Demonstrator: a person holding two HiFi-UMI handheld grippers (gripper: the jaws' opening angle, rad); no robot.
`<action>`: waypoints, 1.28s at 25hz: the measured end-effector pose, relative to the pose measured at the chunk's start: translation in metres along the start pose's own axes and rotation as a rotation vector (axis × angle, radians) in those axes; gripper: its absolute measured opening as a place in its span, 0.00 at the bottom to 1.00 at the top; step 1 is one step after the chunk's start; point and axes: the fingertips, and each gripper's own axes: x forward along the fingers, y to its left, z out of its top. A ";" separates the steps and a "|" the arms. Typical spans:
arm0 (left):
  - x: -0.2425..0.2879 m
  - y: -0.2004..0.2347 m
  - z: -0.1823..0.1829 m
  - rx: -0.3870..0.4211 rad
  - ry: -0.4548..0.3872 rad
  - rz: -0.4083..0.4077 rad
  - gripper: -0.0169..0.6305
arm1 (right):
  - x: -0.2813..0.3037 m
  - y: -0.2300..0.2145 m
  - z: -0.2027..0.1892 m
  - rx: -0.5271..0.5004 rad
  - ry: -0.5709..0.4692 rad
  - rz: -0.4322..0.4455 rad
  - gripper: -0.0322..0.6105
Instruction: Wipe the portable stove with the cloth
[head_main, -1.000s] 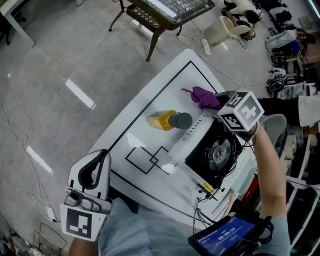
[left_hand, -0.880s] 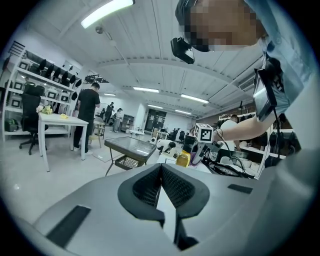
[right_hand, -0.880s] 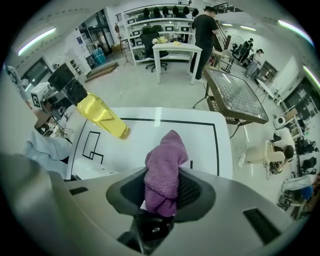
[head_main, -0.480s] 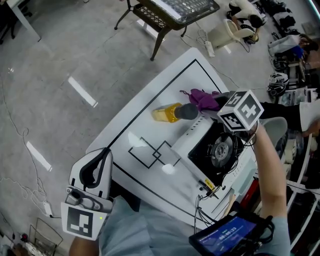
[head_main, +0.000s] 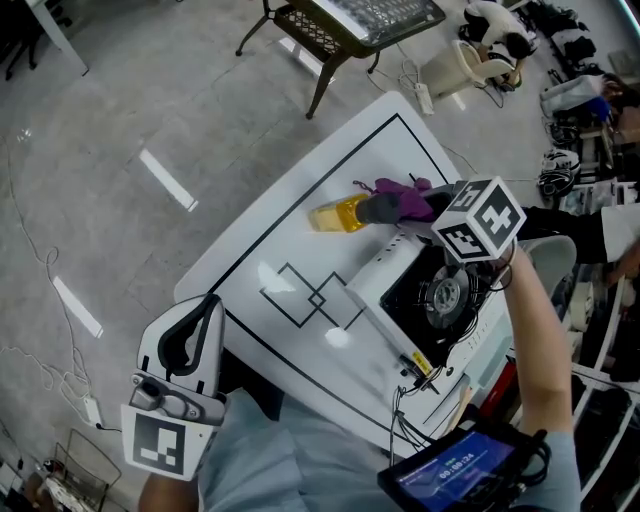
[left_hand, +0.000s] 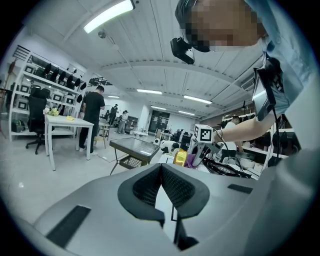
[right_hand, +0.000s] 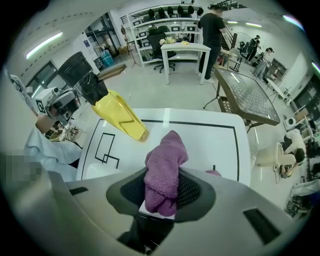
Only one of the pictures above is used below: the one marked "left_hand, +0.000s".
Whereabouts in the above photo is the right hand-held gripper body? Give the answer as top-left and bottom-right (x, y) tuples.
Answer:
(192, 123), (225, 154)

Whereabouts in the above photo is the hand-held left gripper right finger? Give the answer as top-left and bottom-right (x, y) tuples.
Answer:
(161, 162), (260, 254)

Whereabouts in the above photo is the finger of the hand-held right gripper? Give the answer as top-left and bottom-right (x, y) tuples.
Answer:
(190, 144), (210, 168)

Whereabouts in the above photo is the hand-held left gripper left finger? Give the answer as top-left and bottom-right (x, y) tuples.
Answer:
(32, 162), (176, 256)

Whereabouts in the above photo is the purple cloth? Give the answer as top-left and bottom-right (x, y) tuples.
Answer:
(186, 153), (198, 168)

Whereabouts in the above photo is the person's right forearm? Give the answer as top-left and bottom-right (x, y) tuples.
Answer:
(212, 113), (278, 145)

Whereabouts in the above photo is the yellow bottle with black cap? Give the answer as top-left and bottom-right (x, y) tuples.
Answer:
(173, 147), (188, 166)

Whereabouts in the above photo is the white shelving unit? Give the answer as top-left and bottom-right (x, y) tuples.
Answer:
(221, 113), (301, 173)
(8, 47), (87, 142)

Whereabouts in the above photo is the glass-top lattice table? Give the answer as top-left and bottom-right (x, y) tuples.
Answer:
(109, 137), (161, 176)

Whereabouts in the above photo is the black screen device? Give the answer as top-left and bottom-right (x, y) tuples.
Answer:
(251, 66), (278, 123)

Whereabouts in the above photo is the light wooden chair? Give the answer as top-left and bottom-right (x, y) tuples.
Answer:
(96, 118), (111, 149)

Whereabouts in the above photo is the white side table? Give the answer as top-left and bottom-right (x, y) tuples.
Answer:
(44, 114), (95, 171)

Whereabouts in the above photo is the person's head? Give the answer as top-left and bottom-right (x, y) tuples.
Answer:
(174, 0), (270, 53)

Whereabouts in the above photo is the pale flower bunch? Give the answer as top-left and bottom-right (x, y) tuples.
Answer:
(42, 107), (60, 117)

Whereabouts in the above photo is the black office chair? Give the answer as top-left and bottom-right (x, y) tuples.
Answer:
(25, 88), (55, 155)

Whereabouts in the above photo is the person's light blue clothing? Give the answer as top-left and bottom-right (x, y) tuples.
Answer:
(246, 0), (320, 253)

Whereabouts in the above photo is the black head-mounted camera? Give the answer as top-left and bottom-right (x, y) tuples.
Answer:
(170, 36), (195, 65)

